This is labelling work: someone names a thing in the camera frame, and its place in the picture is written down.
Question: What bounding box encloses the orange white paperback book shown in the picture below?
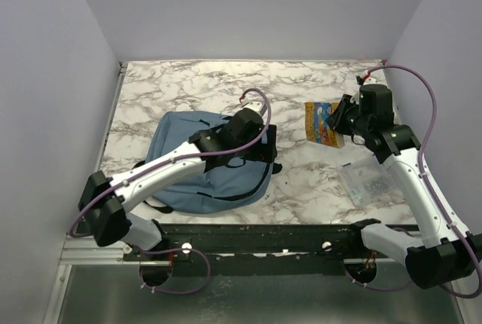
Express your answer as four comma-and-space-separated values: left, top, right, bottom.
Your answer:
304, 102, 345, 148

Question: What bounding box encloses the blue fabric backpack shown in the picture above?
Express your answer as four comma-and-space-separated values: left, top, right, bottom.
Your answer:
143, 111, 282, 215

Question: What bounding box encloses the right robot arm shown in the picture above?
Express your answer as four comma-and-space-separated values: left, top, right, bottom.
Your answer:
326, 84, 481, 289

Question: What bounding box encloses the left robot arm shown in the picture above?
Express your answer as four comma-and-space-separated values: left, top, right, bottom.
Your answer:
78, 108, 281, 260

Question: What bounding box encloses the clear plastic screw box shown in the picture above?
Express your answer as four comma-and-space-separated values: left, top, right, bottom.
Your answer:
338, 156, 396, 207

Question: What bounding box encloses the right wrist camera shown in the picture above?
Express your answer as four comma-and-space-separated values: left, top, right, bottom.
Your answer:
355, 75, 379, 89

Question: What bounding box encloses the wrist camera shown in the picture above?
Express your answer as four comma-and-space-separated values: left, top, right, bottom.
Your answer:
355, 75, 379, 89
240, 99, 267, 117

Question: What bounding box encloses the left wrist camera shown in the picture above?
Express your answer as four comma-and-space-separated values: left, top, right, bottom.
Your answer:
240, 99, 267, 117

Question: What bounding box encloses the black mounting base plate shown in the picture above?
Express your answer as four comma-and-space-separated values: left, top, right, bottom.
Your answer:
124, 224, 378, 282

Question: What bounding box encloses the aluminium rail frame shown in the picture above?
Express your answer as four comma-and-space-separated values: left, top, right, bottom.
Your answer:
47, 61, 463, 323

